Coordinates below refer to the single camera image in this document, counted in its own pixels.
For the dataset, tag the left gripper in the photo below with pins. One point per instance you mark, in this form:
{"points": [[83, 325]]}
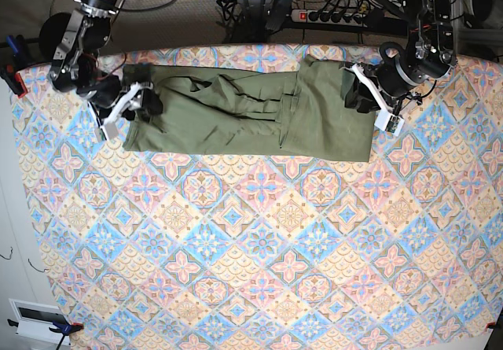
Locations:
{"points": [[357, 95]]}

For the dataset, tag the white power strip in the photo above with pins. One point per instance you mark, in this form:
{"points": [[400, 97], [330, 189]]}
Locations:
{"points": [[310, 16]]}

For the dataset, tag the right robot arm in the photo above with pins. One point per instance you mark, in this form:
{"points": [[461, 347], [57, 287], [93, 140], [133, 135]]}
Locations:
{"points": [[72, 42]]}

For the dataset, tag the orange clamp lower right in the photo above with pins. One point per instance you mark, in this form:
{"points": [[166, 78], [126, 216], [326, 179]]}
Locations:
{"points": [[493, 326]]}

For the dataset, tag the blue orange clamp lower left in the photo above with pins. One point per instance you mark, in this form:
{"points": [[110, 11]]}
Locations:
{"points": [[63, 328]]}

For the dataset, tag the black round stool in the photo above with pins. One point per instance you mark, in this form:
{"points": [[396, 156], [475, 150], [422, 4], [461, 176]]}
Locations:
{"points": [[51, 34]]}

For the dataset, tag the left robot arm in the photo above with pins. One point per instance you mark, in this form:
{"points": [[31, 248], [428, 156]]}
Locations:
{"points": [[429, 52]]}

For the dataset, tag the green t-shirt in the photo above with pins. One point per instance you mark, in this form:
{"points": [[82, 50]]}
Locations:
{"points": [[210, 111]]}

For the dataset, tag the blue orange clamp upper left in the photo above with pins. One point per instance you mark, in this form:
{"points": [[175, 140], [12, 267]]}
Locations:
{"points": [[10, 71]]}

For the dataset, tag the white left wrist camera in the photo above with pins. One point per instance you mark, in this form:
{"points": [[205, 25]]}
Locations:
{"points": [[386, 120]]}

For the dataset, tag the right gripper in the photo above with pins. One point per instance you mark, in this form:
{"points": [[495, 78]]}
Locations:
{"points": [[107, 91]]}

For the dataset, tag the blue orange clamp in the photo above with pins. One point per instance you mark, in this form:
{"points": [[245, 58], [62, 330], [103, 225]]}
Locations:
{"points": [[63, 328], [10, 71]]}

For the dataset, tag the white wall outlet box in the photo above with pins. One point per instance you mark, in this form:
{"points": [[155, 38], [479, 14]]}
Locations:
{"points": [[23, 310]]}

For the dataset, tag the patterned tile tablecloth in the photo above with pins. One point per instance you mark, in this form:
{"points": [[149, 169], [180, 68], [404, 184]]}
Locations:
{"points": [[170, 251]]}

